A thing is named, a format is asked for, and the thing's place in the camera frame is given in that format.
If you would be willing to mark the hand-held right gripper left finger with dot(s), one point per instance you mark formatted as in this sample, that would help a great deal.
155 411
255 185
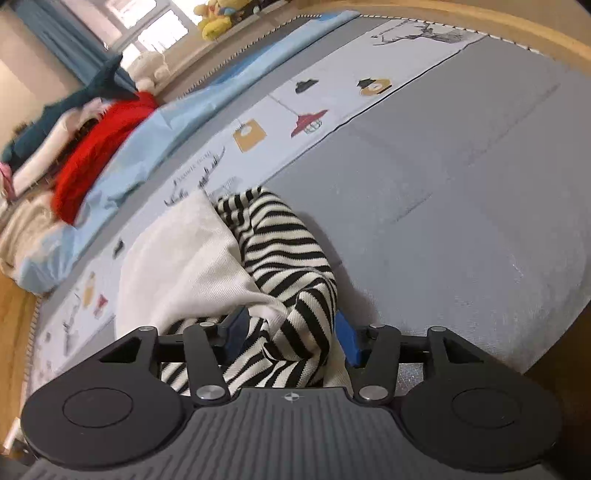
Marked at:
238 330

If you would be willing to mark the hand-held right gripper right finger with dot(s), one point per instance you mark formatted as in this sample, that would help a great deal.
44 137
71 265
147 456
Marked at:
348 341

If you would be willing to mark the black white striped hoodie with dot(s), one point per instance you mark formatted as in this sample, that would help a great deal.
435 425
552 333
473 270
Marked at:
184 267

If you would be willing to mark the light blue duvet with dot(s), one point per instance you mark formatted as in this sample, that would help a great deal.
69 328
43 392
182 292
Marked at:
184 124

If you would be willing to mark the red knitted blanket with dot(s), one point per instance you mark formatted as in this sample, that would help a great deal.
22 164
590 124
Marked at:
92 157

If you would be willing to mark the cream folded blanket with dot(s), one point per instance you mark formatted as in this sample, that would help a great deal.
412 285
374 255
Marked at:
23 230

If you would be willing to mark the white folded blanket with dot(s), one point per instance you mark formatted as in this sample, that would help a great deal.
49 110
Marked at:
46 152

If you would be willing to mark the white plush toy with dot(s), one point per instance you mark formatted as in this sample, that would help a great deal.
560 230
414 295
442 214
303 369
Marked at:
147 69

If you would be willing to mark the pink white cloth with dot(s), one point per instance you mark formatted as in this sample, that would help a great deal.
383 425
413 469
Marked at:
4 182

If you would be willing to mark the teal shark plush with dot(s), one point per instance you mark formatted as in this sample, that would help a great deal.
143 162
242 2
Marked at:
55 110

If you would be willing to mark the yellow plush toy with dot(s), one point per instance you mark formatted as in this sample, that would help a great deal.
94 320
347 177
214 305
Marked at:
217 21

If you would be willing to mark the window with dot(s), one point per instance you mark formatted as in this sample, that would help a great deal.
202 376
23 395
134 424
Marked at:
147 23

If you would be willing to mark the blue curtain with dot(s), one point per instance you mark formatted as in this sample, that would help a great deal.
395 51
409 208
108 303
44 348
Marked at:
55 37

